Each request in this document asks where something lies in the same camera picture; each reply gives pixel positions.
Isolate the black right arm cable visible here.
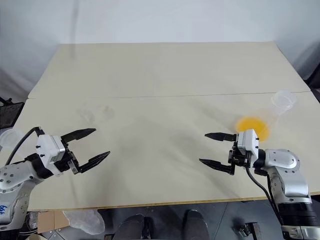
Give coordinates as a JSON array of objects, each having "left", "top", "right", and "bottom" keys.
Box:
[{"left": 244, "top": 166, "right": 286, "bottom": 226}]

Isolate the black frame stand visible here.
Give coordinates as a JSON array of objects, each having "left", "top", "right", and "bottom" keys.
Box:
[{"left": 0, "top": 96, "right": 25, "bottom": 133}]

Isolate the clear plastic threaded jar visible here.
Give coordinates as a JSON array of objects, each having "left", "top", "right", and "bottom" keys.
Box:
[{"left": 234, "top": 89, "right": 299, "bottom": 143}]

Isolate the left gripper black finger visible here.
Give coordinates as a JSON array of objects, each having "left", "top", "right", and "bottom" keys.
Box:
[
  {"left": 61, "top": 128, "right": 97, "bottom": 145},
  {"left": 72, "top": 150, "right": 112, "bottom": 175}
]

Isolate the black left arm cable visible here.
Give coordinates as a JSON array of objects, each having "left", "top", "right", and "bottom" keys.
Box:
[{"left": 4, "top": 126, "right": 46, "bottom": 166}]

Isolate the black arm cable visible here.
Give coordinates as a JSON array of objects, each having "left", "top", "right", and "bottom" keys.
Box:
[
  {"left": 244, "top": 166, "right": 286, "bottom": 226},
  {"left": 4, "top": 126, "right": 46, "bottom": 166}
]

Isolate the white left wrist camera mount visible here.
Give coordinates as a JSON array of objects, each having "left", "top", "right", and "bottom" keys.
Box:
[{"left": 35, "top": 134, "right": 67, "bottom": 175}]

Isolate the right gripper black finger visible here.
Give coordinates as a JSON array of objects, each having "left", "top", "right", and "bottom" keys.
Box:
[
  {"left": 204, "top": 131, "right": 237, "bottom": 143},
  {"left": 198, "top": 158, "right": 236, "bottom": 177}
]

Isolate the clear plastic bag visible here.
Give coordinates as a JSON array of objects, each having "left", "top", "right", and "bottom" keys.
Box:
[{"left": 62, "top": 208, "right": 106, "bottom": 236}]

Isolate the dark grey rounded shape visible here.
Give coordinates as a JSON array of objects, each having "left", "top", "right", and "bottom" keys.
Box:
[
  {"left": 116, "top": 213, "right": 146, "bottom": 240},
  {"left": 183, "top": 209, "right": 210, "bottom": 240}
]

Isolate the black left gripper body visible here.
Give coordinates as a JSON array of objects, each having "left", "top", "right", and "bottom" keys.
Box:
[{"left": 53, "top": 138, "right": 81, "bottom": 176}]

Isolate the small metal bracket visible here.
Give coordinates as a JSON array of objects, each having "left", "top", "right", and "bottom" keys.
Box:
[{"left": 236, "top": 221, "right": 261, "bottom": 239}]

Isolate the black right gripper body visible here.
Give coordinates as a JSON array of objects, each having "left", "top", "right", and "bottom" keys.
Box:
[{"left": 227, "top": 141, "right": 252, "bottom": 169}]

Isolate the brown cardboard box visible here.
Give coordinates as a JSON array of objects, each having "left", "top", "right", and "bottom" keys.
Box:
[{"left": 36, "top": 210, "right": 70, "bottom": 235}]

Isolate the dark furniture piece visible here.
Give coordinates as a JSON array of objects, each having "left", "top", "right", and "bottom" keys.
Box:
[{"left": 303, "top": 39, "right": 320, "bottom": 104}]

